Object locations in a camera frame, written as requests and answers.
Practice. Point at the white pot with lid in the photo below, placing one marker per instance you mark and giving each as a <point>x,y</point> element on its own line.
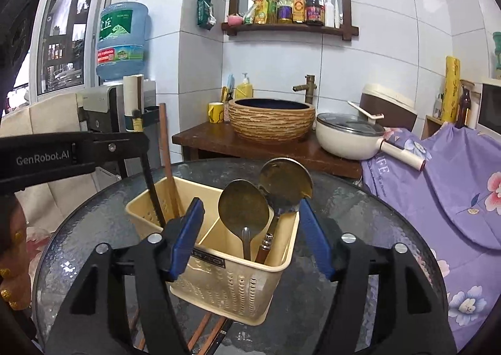
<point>353,138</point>

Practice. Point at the brown wooden counter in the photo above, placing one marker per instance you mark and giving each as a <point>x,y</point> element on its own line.
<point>222,140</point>

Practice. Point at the ladle with wooden handle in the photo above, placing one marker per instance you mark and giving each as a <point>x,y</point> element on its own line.
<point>284,182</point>

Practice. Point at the green jar stack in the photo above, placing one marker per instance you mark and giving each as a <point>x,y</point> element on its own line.
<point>497,53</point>

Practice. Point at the yellow mug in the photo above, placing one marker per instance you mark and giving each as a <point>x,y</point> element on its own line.
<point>215,112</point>

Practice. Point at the yellow soap bottle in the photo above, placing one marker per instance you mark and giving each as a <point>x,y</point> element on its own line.
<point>245,89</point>

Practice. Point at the metal spoon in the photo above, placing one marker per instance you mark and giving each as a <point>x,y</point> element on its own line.
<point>244,212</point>

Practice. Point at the window with frame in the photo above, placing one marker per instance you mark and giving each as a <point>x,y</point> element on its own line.
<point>62,55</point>

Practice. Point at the beige plastic utensil basket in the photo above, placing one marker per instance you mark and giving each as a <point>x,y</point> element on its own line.
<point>217,278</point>

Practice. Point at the water dispenser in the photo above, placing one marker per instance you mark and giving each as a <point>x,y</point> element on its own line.
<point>102,109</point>

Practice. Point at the round glass table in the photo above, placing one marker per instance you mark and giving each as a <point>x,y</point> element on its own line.
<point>302,299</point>

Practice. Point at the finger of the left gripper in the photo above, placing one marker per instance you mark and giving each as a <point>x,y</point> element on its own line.
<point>151,189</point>

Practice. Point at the yellow roll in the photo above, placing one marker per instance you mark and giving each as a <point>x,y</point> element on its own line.
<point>451,90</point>

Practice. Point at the brown white rice cooker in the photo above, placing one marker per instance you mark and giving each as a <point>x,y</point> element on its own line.
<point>397,109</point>

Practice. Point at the blue water bottle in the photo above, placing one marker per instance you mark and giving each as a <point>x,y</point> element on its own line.
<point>120,50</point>

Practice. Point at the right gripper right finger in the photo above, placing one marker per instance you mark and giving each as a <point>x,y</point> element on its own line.
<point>409,316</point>

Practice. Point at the dark glass bottle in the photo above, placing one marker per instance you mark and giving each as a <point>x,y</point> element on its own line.
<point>464,106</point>

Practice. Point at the purple floral cloth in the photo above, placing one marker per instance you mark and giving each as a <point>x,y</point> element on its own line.
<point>454,203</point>

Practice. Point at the bronze faucet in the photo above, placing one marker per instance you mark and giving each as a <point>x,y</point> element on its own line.
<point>309,88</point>

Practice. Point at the wooden chopstick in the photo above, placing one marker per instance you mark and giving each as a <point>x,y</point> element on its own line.
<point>199,330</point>
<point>216,336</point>
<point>165,152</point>
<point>137,336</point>

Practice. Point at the white microwave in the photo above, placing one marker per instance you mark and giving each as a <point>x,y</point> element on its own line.
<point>489,119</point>

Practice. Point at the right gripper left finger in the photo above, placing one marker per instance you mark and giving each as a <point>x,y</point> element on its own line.
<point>92,318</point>

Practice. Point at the green wall packet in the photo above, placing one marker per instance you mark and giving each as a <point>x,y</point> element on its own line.
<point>205,15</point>

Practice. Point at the woven basin sink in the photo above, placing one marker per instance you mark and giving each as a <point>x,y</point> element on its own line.
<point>271,121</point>

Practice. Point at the left hand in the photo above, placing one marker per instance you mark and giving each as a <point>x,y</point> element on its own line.
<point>16,284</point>

